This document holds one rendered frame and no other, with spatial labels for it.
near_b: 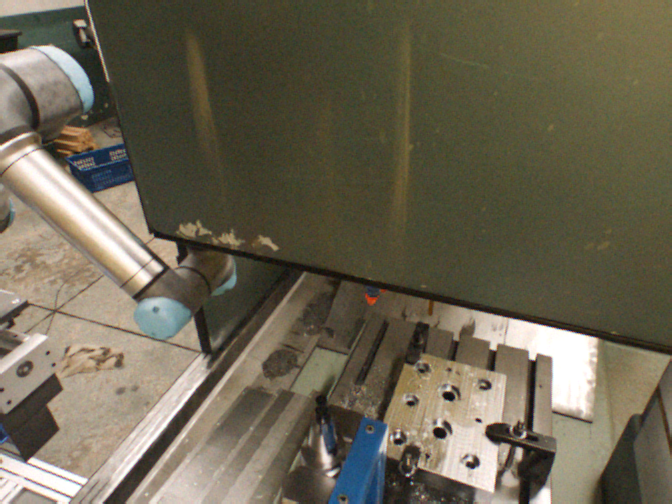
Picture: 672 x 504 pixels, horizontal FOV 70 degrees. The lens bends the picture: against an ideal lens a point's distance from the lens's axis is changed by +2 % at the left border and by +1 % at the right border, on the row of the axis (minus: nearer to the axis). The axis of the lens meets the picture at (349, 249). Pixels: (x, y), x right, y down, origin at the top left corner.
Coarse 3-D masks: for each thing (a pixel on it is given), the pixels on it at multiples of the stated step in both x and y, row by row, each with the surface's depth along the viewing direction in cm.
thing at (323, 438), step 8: (312, 424) 62; (320, 424) 62; (328, 424) 62; (312, 432) 63; (320, 432) 62; (328, 432) 62; (312, 440) 63; (320, 440) 63; (328, 440) 63; (336, 440) 65; (312, 448) 64; (320, 448) 63; (328, 448) 63; (336, 448) 65; (312, 456) 65; (320, 456) 64; (328, 456) 64
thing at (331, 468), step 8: (336, 432) 68; (344, 440) 67; (304, 448) 66; (344, 448) 66; (304, 456) 65; (336, 456) 65; (344, 456) 67; (304, 464) 66; (312, 464) 64; (320, 464) 64; (328, 464) 64; (336, 464) 64; (320, 472) 64; (328, 472) 64; (336, 472) 65
